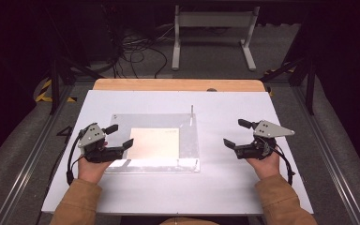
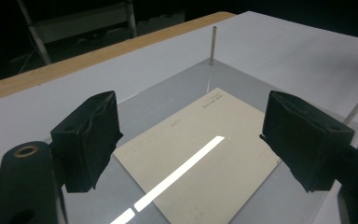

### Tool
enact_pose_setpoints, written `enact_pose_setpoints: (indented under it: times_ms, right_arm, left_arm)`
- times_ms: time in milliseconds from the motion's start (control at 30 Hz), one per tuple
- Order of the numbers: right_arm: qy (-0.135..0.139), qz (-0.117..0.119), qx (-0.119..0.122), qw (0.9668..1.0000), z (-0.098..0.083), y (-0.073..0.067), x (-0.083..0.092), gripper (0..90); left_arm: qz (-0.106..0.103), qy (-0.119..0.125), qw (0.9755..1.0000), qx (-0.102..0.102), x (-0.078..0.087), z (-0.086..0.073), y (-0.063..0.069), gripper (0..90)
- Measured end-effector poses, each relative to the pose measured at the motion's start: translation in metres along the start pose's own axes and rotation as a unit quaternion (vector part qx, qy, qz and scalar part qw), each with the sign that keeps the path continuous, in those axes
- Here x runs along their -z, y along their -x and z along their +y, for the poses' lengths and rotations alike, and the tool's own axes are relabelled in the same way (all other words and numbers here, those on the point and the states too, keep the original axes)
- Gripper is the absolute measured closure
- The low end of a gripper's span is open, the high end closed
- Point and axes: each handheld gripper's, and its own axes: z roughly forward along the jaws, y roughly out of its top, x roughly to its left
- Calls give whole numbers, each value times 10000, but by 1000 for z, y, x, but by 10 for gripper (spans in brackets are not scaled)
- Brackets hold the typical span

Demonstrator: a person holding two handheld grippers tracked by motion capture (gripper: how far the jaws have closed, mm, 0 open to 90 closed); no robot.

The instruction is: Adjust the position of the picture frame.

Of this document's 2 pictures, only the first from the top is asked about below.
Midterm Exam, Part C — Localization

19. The tangle of black floor cables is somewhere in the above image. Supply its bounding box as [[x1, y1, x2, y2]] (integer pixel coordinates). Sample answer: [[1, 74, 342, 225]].
[[99, 3, 176, 79]]

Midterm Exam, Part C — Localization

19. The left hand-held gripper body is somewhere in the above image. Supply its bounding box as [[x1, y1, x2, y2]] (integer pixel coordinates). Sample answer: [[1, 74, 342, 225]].
[[77, 122, 127, 164]]

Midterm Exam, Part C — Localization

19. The clear acrylic picture frame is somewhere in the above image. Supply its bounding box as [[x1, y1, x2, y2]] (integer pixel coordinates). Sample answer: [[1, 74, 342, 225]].
[[105, 105, 202, 174]]

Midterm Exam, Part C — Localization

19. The person's left hand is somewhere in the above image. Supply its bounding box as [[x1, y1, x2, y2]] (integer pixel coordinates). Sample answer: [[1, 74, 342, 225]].
[[77, 140, 113, 185]]

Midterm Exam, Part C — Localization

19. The white board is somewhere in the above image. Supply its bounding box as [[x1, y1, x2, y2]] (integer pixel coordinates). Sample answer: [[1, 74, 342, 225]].
[[41, 89, 314, 217]]

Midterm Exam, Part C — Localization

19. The person's right hand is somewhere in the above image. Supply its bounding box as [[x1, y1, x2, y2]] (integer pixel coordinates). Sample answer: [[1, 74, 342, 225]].
[[245, 149, 281, 181]]

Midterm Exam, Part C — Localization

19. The white metal stand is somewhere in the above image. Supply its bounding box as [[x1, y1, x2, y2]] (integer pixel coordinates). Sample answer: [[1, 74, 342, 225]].
[[171, 4, 261, 72]]

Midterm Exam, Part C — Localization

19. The wooden table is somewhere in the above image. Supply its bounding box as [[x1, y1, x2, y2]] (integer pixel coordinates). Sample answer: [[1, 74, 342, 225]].
[[92, 78, 266, 93]]

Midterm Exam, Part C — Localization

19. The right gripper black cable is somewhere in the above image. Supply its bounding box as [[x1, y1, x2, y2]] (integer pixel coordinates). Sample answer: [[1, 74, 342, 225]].
[[270, 142, 296, 187]]

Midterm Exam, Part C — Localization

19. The person's tan clothed lap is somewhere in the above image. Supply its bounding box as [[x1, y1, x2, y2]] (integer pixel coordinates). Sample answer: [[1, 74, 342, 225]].
[[158, 217, 219, 225]]

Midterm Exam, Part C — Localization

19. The black metal stand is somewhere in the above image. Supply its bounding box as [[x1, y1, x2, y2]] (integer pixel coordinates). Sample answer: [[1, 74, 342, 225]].
[[45, 6, 106, 115], [260, 57, 317, 116]]

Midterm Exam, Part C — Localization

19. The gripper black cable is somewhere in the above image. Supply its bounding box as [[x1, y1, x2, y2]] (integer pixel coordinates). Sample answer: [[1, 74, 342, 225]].
[[270, 142, 296, 187], [66, 132, 87, 186]]

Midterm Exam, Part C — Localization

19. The metal floor rail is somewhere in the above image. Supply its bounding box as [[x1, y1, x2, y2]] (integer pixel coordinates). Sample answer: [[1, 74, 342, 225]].
[[0, 83, 76, 225], [290, 85, 360, 225]]

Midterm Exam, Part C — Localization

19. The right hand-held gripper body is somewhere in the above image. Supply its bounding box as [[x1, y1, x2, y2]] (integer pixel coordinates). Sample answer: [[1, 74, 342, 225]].
[[233, 119, 296, 161]]

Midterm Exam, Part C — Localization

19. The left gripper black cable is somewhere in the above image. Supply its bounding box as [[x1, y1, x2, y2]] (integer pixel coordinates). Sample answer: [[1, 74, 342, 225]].
[[66, 132, 87, 186]]

